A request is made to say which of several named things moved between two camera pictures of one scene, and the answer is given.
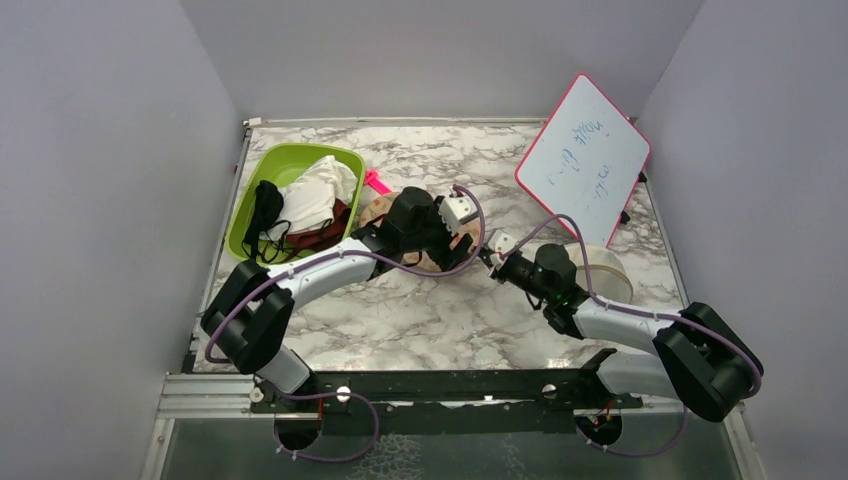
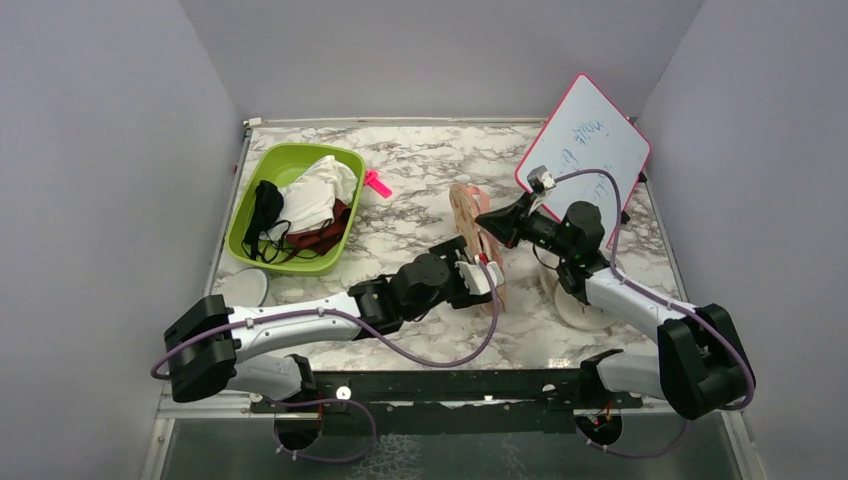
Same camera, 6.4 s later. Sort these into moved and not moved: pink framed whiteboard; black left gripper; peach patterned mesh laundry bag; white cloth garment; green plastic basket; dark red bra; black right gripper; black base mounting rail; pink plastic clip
Moved: black left gripper; peach patterned mesh laundry bag; black right gripper
Not moved: pink framed whiteboard; dark red bra; white cloth garment; pink plastic clip; black base mounting rail; green plastic basket
